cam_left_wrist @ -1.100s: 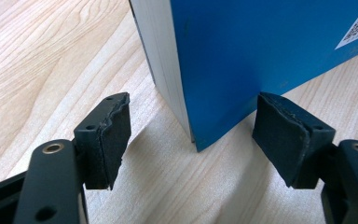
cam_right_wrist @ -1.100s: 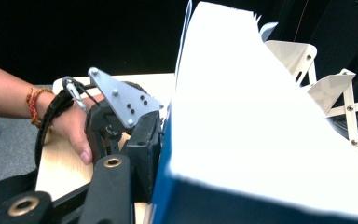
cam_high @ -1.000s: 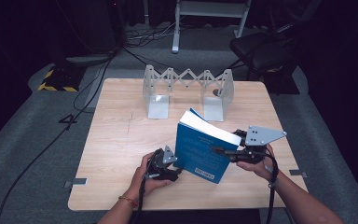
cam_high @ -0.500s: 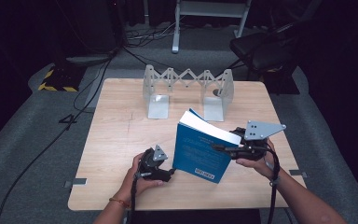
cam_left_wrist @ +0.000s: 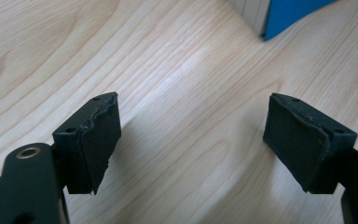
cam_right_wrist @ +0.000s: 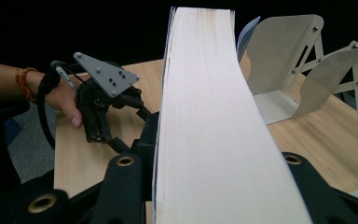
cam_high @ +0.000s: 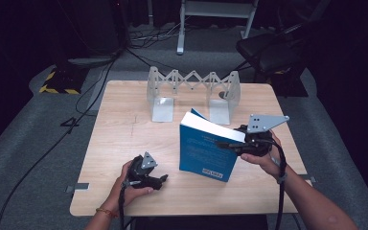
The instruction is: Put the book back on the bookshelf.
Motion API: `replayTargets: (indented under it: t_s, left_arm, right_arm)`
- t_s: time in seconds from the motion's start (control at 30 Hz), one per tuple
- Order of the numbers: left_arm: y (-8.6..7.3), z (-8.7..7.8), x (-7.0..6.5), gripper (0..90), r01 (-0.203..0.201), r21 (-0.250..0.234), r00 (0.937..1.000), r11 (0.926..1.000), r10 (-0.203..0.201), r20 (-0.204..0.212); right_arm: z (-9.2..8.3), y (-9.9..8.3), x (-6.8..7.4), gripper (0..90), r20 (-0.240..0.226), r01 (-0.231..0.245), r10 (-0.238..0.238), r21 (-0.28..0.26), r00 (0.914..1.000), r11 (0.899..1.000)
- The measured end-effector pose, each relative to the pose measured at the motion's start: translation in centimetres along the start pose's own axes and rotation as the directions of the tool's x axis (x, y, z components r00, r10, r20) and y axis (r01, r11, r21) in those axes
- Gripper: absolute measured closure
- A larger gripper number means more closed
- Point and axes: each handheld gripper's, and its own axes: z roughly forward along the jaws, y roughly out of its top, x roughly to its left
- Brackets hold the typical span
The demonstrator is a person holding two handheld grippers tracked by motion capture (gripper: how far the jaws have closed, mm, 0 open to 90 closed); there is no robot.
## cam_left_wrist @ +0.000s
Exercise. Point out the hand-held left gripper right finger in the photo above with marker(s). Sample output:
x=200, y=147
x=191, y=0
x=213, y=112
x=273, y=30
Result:
x=304, y=143

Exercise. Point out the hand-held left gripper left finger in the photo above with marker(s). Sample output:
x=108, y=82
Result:
x=90, y=146

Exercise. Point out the blue book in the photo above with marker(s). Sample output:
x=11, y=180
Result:
x=292, y=14

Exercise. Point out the grey extendable metal book rack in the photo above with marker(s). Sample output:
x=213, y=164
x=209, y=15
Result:
x=248, y=12

